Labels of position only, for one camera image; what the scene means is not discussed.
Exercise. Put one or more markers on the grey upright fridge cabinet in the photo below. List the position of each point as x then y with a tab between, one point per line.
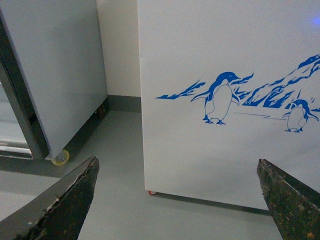
52	74

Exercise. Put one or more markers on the red freezer caster wheel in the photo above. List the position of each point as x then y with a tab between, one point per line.
152	192

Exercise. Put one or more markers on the yellow caster wheel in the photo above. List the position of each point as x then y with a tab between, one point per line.
61	158

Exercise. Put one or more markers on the white penguin chest freezer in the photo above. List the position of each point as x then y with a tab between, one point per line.
225	83

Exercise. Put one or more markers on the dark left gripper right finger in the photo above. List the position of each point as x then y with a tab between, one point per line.
293	205

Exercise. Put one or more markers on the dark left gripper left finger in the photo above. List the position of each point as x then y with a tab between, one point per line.
59	212

